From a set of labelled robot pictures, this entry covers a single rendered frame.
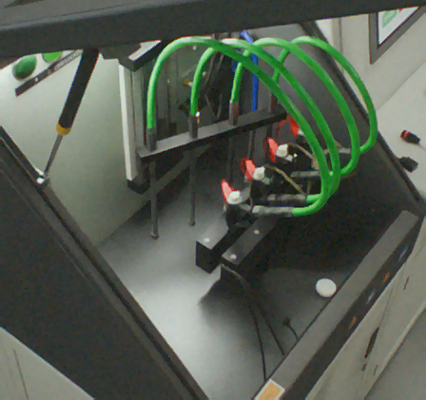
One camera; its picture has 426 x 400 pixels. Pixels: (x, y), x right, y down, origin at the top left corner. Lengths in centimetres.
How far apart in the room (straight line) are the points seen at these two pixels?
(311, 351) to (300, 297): 23
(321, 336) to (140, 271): 43
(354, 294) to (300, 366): 19
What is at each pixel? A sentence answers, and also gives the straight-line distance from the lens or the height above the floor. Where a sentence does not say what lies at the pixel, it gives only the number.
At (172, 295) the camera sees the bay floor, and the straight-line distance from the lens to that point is 158.
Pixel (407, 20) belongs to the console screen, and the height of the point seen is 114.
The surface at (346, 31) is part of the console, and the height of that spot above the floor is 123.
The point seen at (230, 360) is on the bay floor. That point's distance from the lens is 150.
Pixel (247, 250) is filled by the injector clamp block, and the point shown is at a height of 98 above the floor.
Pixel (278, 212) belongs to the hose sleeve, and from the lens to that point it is 133.
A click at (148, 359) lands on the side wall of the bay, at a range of 120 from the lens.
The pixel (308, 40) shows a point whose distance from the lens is 141.
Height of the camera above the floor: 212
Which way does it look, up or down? 46 degrees down
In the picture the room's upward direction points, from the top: 3 degrees clockwise
